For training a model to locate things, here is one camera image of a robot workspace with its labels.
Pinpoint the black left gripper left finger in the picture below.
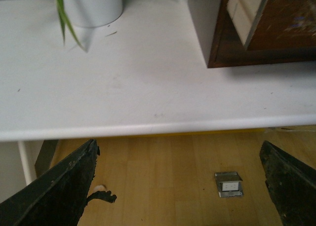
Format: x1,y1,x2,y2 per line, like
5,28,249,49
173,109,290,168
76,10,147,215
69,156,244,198
0,139,117,226

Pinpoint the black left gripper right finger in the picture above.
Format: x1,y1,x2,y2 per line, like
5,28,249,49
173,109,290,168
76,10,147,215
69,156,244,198
259,141,316,226

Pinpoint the wooden drawer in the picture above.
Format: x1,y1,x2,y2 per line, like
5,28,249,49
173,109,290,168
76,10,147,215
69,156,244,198
226,0,316,51

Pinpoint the brown wooden drawer cabinet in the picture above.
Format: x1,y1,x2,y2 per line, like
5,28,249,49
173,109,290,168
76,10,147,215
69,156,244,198
188,0,316,68

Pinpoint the metal floor outlet box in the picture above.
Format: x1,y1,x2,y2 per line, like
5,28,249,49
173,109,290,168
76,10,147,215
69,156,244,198
214,171,243,198

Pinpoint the white table leg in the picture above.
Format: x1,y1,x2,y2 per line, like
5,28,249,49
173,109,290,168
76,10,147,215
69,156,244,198
18,141,37,185

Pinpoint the white plant pot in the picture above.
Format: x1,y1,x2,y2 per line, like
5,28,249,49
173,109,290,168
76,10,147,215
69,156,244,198
64,0,123,28

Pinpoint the green striped spider plant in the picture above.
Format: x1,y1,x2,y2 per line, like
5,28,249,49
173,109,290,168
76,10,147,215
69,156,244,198
54,0,86,51

